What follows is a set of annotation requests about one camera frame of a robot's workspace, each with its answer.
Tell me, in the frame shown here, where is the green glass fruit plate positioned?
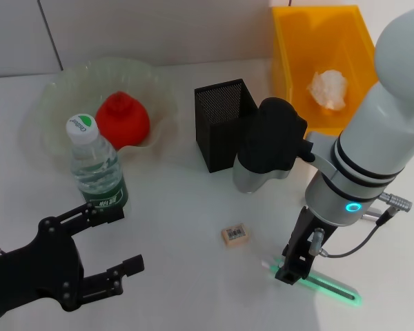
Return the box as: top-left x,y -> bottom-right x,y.
20,57 -> 179,163

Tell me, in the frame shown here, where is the clear green-label water bottle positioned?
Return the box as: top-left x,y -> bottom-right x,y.
65,112 -> 130,214

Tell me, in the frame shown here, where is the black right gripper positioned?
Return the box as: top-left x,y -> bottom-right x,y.
275,205 -> 336,285

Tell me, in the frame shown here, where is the right gripper cable with plug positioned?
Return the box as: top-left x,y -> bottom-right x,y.
310,192 -> 414,259

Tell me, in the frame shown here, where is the orange fruit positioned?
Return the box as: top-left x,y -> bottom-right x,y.
95,91 -> 151,150

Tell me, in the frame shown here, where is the green utility knife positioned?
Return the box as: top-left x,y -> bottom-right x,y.
261,258 -> 363,308

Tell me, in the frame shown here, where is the white paper ball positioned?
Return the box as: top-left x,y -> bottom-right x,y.
306,70 -> 349,112

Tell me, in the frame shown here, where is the beige eraser with barcode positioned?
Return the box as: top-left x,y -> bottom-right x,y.
221,223 -> 251,248

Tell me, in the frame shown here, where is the yellow plastic bin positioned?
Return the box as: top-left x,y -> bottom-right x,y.
270,5 -> 380,139

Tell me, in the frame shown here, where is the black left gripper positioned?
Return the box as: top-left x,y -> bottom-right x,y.
0,201 -> 146,322

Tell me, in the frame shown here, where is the black mesh pen holder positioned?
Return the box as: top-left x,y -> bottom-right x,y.
194,78 -> 262,173

